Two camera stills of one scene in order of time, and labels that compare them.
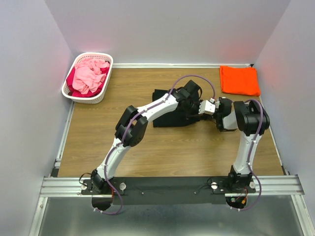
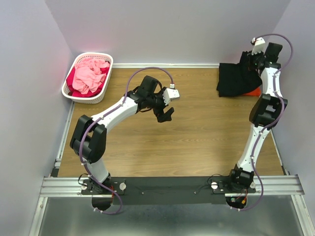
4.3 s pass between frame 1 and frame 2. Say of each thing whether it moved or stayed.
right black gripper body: moved
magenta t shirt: stayed
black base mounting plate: stayed
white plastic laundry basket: stayed
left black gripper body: moved
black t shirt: moved
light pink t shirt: stayed
